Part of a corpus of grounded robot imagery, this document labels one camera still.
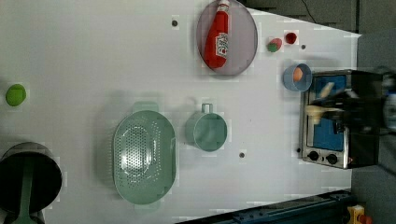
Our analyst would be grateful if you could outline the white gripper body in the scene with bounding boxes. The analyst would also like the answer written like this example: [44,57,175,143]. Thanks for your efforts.
[344,92,384,132]

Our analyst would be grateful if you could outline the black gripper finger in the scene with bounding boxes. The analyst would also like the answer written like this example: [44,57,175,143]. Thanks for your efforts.
[322,111,349,134]
[311,90,349,106]

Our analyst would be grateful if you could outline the peeled toy banana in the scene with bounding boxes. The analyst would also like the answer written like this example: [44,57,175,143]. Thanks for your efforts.
[304,82,342,125]

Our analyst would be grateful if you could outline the silver black toaster oven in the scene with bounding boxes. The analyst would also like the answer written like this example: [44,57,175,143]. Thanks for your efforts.
[300,70,383,169]

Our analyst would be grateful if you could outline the blue bowl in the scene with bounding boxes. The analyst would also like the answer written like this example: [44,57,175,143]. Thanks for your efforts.
[282,63,313,91]

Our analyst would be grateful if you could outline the orange egg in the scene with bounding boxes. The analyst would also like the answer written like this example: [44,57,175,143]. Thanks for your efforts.
[292,67,304,82]

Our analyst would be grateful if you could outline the red green toy fruit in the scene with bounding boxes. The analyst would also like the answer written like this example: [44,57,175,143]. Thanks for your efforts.
[267,38,282,52]

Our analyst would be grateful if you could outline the yellow red button box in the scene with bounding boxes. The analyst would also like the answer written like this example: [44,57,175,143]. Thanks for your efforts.
[347,204,373,224]

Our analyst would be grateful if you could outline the grey round plate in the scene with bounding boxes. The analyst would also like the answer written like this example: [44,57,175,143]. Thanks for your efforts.
[196,0,258,76]

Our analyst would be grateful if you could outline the red ketchup bottle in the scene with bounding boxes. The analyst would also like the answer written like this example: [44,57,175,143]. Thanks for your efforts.
[204,0,230,69]

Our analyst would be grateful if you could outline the green measuring cup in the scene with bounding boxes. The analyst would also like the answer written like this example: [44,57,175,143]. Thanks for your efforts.
[185,103,228,152]

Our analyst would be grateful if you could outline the green colander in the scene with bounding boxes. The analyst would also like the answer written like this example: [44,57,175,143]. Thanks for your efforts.
[112,102,177,205]

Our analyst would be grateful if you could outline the black pot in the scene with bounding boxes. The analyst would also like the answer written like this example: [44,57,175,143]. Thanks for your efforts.
[0,142,63,224]

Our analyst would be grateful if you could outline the green lime toy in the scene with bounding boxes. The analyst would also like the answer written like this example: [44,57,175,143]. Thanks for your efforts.
[6,84,27,106]

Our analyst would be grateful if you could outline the blue metal frame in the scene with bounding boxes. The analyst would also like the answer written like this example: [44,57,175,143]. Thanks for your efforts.
[177,190,357,224]

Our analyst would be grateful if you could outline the black cable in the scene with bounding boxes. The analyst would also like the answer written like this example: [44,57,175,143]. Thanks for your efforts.
[300,0,318,23]

